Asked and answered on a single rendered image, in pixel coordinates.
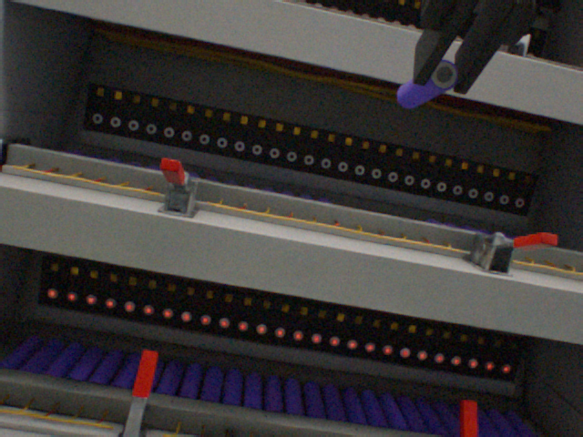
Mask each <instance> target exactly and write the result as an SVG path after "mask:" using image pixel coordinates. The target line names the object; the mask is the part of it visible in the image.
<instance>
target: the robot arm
mask: <svg viewBox="0 0 583 437"><path fill-rule="evenodd" d="M479 1H480V0H422V4H421V15H420V27H424V32H423V33H422V35H421V36H419V38H418V40H417V42H416V45H415V47H414V51H415V56H414V79H413V84H414V85H418V86H425V85H426V83H427V82H428V80H429V79H430V77H431V76H432V74H433V73H434V71H435V69H436V67H437V66H438V64H439V63H440V61H441V60H442V58H443V57H444V55H445V53H446V51H447V50H448V48H449V47H450V45H452V43H453V42H454V40H455V38H456V37H457V36H458V35H459V34H458V33H460V32H461V30H462V29H463V27H464V26H465V23H466V22H467V20H468V19H469V17H470V16H471V14H473V12H474V10H475V9H476V6H477V4H478V3H479ZM560 11H561V3H560V0H487V2H486V4H485V6H484V7H483V9H482V11H481V12H480V14H479V16H478V17H477V19H476V20H475V22H474V23H473V25H472V27H471V28H470V30H469V32H468V33H467V35H466V37H465V39H464V40H463V42H462V44H461V45H460V46H459V48H458V49H457V51H456V53H455V66H456V68H457V71H458V79H457V82H456V84H455V86H454V92H456V93H459V95H466V93H467V92H468V90H469V88H470V87H471V86H472V85H473V84H474V82H475V81H476V80H477V78H479V76H480V75H481V74H482V72H483V71H484V70H485V68H486V67H487V65H488V64H489V62H490V61H491V60H492V58H493V57H494V56H495V54H496V52H497V51H498V50H499V48H500V47H501V46H502V45H503V46H514V45H515V44H517V43H518V42H520V41H521V39H522V38H523V37H524V35H525V34H526V33H527V31H528V30H529V29H530V27H531V26H532V25H533V24H534V23H535V22H536V21H537V19H538V18H550V17H552V16H554V15H557V14H558V13H559V12H560Z"/></svg>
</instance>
